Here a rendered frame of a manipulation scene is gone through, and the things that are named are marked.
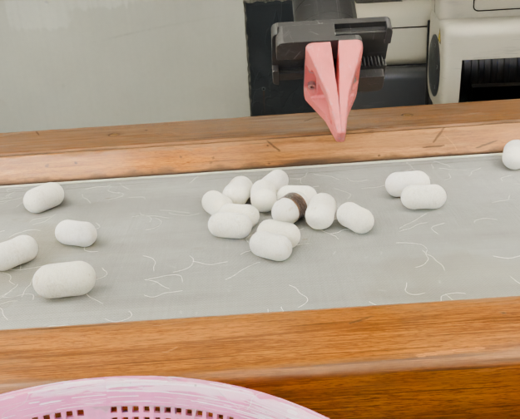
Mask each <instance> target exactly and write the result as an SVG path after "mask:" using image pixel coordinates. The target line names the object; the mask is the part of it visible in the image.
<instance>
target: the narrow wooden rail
mask: <svg viewBox="0 0 520 419"><path fill-rule="evenodd" d="M120 376H161V377H184V378H193V379H200V380H206V381H212V382H221V383H225V384H230V385H234V386H238V387H245V388H248V389H251V390H255V391H258V392H263V393H266V394H270V395H272V396H275V397H279V398H282V399H285V400H287V401H289V402H293V403H295V404H298V405H300V406H302V407H306V408H308V409H310V410H312V411H314V412H317V413H319V414H321V415H323V416H325V417H328V418H329V419H520V296H509V297H496V298H471V299H459V300H445V301H432V302H420V303H395V304H382V305H369V306H356V307H343V308H319V309H306V310H293V311H280V312H267V313H242V314H230V315H216V316H204V317H191V318H166V319H153V320H141V321H127V322H114V323H90V324H77V325H64V326H51V327H38V328H14V329H1V330H0V394H3V393H6V392H12V391H16V390H20V389H24V388H29V387H35V386H41V385H45V384H50V383H55V382H65V381H72V380H79V379H86V378H95V377H120Z"/></svg>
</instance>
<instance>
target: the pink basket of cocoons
mask: <svg viewBox="0 0 520 419"><path fill-rule="evenodd" d="M133 406H139V411H134V407H133ZM111 407H116V408H117V411H116V412H112V411H111ZM122 407H128V411H123V410H122ZM145 407H150V411H145ZM156 407H160V411H156ZM167 407H170V408H171V411H170V412H167V411H166V408H167ZM177 408H181V412H176V409H177ZM82 409H83V411H84V414H79V415H78V410H82ZM187 409H191V410H192V414H190V413H187ZM69 411H72V416H67V412H69ZM198 411H202V415H198ZM59 412H60V413H61V414H62V417H58V418H56V417H55V413H59ZM209 412H211V413H213V417H209ZM219 414H220V415H223V419H230V417H234V419H329V418H328V417H325V416H323V415H321V414H319V413H317V412H314V411H312V410H310V409H308V408H306V407H302V406H300V405H298V404H295V403H293V402H289V401H287V400H285V399H282V398H279V397H275V396H272V395H270V394H266V393H263V392H258V391H255V390H251V389H248V388H245V387H238V386H234V385H230V384H225V383H221V382H212V381H206V380H200V379H193V378H184V377H161V376H120V377H95V378H86V379H79V380H72V381H65V382H55V383H50V384H45V385H41V386H35V387H29V388H24V389H20V390H16V391H12V392H6V393H3V394H0V419H32V418H33V417H38V419H44V418H43V416H45V415H50V419H112V418H113V417H117V419H123V417H128V419H134V417H139V419H145V417H150V419H156V417H160V418H161V419H167V418H170V419H220V418H219Z"/></svg>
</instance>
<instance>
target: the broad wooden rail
mask: <svg viewBox="0 0 520 419"><path fill-rule="evenodd" d="M511 140H520V99H508V100H496V101H471V102H459V103H446V104H433V105H421V106H396V107H384V108H371V109H358V110H350V112H349V115H348V117H347V126H346V134H345V140H344V141H343V142H337V141H336V140H335V138H334V137H333V135H332V133H331V131H330V129H329V127H328V125H327V124H326V122H325V121H324V119H323V118H322V117H321V116H320V115H319V114H318V113H317V112H309V113H296V114H284V115H271V116H247V117H238V118H223V119H209V120H195V121H171V122H158V123H146V124H133V125H120V126H96V127H83V128H71V129H58V130H45V131H21V132H8V133H0V186H4V185H29V184H41V183H49V182H54V183H55V182H68V181H80V180H104V179H117V178H130V177H142V176H155V175H180V174H193V173H206V172H218V171H231V170H255V169H268V168H280V167H294V166H307V165H331V164H343V163H356V162H369V161H381V160H407V159H419V158H432V157H444V156H457V155H481V154H494V153H503V149H504V146H505V145H506V144H507V143H508V142H509V141H511Z"/></svg>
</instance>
